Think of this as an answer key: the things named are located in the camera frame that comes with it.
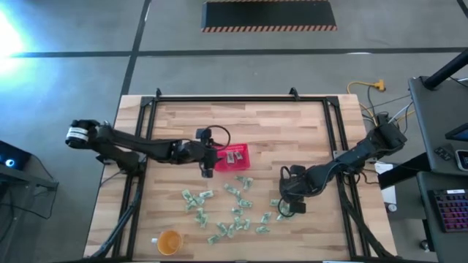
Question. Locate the white round cap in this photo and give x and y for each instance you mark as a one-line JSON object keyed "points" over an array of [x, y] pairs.
{"points": [[392, 207]]}

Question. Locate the dark grey cart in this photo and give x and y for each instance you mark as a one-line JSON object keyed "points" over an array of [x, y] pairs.
{"points": [[25, 177]]}

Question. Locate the black box blue light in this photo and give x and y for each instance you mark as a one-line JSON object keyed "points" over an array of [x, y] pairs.
{"points": [[16, 153]]}

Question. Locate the black keyboard pink backlight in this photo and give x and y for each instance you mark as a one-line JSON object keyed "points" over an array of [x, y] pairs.
{"points": [[453, 210]]}

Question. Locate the black monitor pole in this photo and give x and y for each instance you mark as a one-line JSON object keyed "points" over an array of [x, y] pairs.
{"points": [[446, 69]]}

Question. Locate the black aluminium table frame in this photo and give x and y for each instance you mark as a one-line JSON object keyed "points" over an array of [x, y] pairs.
{"points": [[237, 98]]}

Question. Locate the white paper box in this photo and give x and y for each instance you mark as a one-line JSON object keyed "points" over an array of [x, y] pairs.
{"points": [[389, 195]]}

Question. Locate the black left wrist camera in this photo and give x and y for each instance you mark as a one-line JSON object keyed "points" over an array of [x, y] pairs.
{"points": [[203, 133]]}

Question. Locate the black caster wheel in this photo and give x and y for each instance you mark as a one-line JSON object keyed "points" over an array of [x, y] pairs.
{"points": [[425, 245]]}

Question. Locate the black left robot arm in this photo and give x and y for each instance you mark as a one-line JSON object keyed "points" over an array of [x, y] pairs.
{"points": [[128, 144]]}

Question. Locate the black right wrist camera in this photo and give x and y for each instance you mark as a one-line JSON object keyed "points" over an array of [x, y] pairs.
{"points": [[298, 207]]}

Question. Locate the green printed packet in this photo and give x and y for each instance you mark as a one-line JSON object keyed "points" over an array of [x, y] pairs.
{"points": [[281, 217], [262, 229], [200, 212], [231, 231], [286, 209], [245, 203], [189, 207], [265, 218], [240, 178], [202, 220], [230, 188], [238, 155], [199, 200], [275, 202], [222, 227], [248, 182], [186, 195], [246, 224], [214, 239], [230, 157], [238, 221], [206, 194], [237, 211]]}

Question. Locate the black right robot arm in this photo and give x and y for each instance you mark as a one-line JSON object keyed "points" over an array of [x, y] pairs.
{"points": [[351, 157]]}

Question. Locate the black hazard striped floor mat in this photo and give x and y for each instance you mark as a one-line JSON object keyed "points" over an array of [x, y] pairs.
{"points": [[268, 14]]}

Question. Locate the small white cap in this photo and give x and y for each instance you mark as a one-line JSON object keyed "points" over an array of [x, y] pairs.
{"points": [[154, 240]]}

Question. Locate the black tablet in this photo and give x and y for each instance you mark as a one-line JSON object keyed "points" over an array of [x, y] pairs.
{"points": [[459, 134]]}

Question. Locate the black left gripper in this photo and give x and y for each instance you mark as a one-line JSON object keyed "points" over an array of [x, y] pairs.
{"points": [[197, 153]]}

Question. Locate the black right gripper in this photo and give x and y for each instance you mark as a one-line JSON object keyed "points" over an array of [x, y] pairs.
{"points": [[294, 182]]}

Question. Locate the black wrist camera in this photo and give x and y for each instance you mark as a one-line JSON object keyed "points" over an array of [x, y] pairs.
{"points": [[203, 133], [298, 207]]}

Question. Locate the orange round cup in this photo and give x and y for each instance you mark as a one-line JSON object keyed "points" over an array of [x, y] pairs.
{"points": [[170, 243]]}

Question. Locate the red plastic slotted basket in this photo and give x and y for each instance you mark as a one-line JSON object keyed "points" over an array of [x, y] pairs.
{"points": [[243, 165]]}

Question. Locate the dark grey desk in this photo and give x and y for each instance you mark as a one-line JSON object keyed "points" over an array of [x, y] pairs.
{"points": [[449, 248]]}

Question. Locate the small black remote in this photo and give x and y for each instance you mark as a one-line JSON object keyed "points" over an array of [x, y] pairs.
{"points": [[442, 153]]}

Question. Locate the black smartphone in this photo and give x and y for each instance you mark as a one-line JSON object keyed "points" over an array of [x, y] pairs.
{"points": [[462, 160]]}

